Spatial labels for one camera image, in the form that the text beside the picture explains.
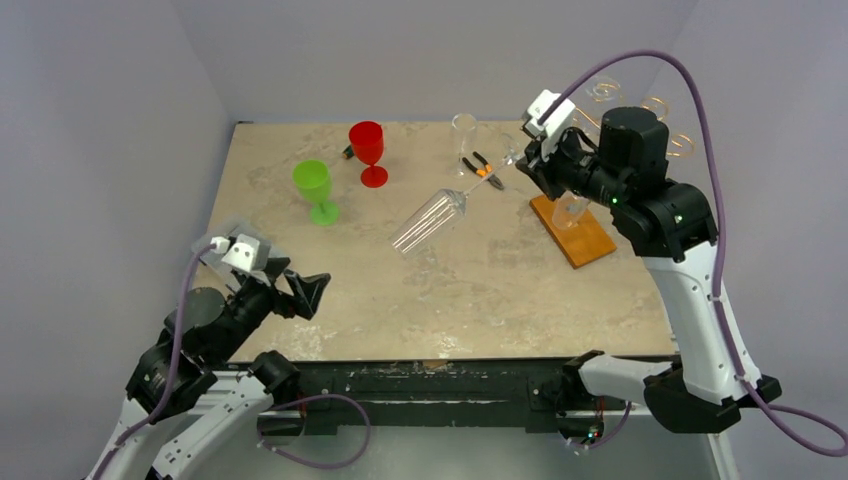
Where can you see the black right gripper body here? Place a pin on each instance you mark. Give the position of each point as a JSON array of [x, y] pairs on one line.
[[546, 163]]

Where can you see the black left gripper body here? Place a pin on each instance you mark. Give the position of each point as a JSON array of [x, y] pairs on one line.
[[253, 300]]

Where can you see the wooden rack base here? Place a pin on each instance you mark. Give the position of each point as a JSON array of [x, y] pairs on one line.
[[581, 245]]

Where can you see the clear round wine glass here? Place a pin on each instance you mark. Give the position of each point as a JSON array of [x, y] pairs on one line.
[[604, 91]]

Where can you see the clear champagne flute with label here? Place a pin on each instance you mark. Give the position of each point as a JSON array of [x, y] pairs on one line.
[[568, 210]]

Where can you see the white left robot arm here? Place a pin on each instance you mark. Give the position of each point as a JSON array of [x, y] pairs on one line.
[[198, 339]]

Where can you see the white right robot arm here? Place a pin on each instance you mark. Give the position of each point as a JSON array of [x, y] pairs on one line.
[[670, 227]]

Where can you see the clear tall flute glass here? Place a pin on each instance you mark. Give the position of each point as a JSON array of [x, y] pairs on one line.
[[464, 132]]

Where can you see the clear plastic screw box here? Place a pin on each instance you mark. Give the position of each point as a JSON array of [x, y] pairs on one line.
[[229, 228]]

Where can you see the orange black pliers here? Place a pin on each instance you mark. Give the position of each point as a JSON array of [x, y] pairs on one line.
[[482, 168]]

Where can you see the green plastic goblet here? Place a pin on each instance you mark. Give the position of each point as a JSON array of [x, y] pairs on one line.
[[313, 181]]

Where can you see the red plastic goblet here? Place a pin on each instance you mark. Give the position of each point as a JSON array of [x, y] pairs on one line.
[[367, 142]]

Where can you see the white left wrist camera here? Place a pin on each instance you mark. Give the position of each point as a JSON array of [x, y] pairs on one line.
[[243, 252]]

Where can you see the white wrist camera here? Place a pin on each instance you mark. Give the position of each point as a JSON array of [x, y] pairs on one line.
[[548, 119], [243, 252]]

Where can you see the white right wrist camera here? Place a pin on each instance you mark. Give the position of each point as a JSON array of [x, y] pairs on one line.
[[548, 119]]

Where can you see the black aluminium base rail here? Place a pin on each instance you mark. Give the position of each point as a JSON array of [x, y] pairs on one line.
[[525, 393]]

